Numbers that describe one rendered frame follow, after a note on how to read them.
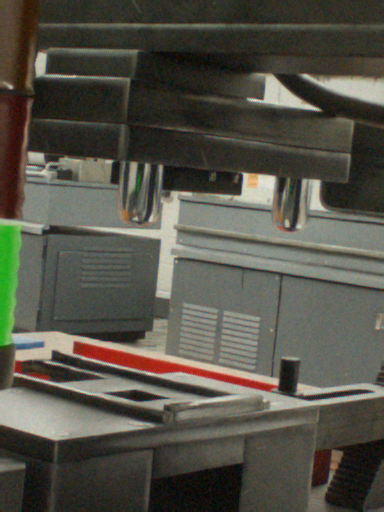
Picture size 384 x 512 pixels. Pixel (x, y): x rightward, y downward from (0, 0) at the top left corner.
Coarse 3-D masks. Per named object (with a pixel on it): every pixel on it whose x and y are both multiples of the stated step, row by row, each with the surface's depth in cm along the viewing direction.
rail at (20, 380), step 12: (12, 384) 68; (24, 384) 67; (36, 384) 66; (48, 384) 66; (60, 384) 66; (60, 396) 65; (72, 396) 65; (84, 396) 64; (96, 396) 64; (108, 396) 64; (108, 408) 63; (120, 408) 63; (132, 408) 62; (144, 408) 62; (156, 408) 62; (156, 420) 61; (168, 420) 61
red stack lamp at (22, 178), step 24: (0, 96) 35; (0, 120) 35; (24, 120) 36; (0, 144) 35; (24, 144) 36; (0, 168) 35; (24, 168) 36; (0, 192) 35; (24, 192) 37; (0, 216) 35
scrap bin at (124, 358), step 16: (80, 352) 104; (96, 352) 103; (112, 352) 101; (128, 352) 100; (16, 368) 92; (144, 368) 99; (160, 368) 98; (176, 368) 97; (192, 368) 96; (240, 384) 93; (256, 384) 93; (272, 384) 92; (320, 464) 88; (320, 480) 88
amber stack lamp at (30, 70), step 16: (0, 0) 35; (16, 0) 35; (32, 0) 35; (0, 16) 35; (16, 16) 35; (32, 16) 36; (0, 32) 35; (16, 32) 35; (32, 32) 36; (0, 48) 35; (16, 48) 35; (32, 48) 36; (0, 64) 35; (16, 64) 35; (32, 64) 36; (0, 80) 35; (16, 80) 35; (32, 80) 36
